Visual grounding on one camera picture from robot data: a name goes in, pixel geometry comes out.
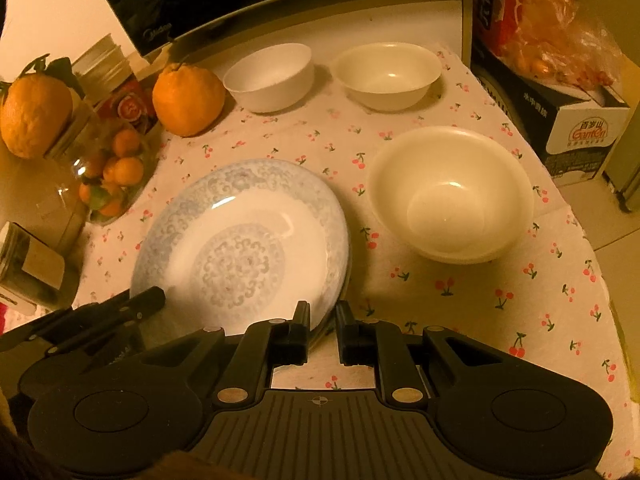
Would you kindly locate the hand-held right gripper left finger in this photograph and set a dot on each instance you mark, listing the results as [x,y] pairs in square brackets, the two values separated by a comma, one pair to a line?
[301,336]

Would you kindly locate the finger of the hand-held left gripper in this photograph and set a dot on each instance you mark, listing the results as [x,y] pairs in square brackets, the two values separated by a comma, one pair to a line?
[125,315]
[85,312]

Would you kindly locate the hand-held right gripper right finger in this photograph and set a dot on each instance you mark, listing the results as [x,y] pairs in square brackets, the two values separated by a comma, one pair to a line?
[345,340]

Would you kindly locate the blue patterned plate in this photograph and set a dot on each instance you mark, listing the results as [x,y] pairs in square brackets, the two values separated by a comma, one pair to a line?
[240,240]

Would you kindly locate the large cream bowl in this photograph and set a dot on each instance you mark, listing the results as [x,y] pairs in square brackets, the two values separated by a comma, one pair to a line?
[450,195]

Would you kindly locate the small white bowl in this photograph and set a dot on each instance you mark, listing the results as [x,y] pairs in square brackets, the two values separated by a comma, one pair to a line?
[267,77]

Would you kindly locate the red cloth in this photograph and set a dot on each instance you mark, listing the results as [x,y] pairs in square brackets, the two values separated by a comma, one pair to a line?
[12,320]

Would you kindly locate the dark spice jar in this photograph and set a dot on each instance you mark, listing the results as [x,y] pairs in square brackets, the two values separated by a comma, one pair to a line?
[35,265]

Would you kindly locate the cherry print cloth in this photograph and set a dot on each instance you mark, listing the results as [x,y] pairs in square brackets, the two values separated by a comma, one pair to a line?
[450,300]

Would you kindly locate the clear glass jar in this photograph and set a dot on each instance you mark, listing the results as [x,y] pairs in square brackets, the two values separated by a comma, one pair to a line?
[65,195]

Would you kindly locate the glass jar of kumquats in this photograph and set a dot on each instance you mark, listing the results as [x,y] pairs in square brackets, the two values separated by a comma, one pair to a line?
[120,170]

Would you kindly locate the large orange with leaves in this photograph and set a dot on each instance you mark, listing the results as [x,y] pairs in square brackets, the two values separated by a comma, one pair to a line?
[32,115]

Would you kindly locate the red label jar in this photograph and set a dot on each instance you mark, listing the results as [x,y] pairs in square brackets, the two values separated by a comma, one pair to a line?
[127,107]

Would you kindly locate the large orange with stem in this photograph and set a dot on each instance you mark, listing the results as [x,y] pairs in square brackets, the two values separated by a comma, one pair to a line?
[187,102]

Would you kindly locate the jar with metal lid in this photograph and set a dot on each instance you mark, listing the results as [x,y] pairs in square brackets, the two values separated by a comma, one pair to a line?
[102,62]

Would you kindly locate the medium cream bowl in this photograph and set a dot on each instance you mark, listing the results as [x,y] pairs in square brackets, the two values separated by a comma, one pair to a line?
[385,75]

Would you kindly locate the black and white cardboard box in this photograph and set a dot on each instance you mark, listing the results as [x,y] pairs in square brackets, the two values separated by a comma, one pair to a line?
[575,150]

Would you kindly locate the grey cabinet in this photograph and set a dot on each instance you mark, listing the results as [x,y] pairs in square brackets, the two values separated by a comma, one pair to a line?
[627,170]

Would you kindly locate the plastic bag of oranges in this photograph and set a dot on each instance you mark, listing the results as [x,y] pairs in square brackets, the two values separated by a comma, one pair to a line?
[550,50]

